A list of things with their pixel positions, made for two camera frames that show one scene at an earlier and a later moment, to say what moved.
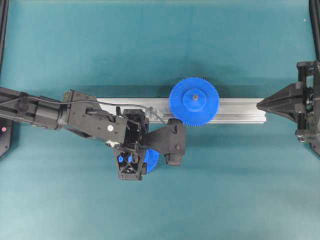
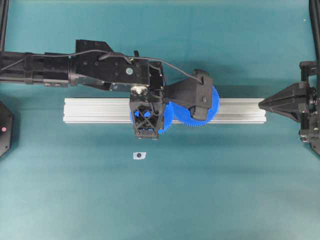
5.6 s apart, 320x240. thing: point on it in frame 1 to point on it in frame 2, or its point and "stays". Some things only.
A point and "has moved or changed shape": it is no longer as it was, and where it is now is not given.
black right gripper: (285, 102) stays
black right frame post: (314, 14) stays
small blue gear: (151, 159) has moved or changed shape
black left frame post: (4, 18) stays
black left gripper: (130, 163) to (145, 104)
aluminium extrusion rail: (231, 110) stays
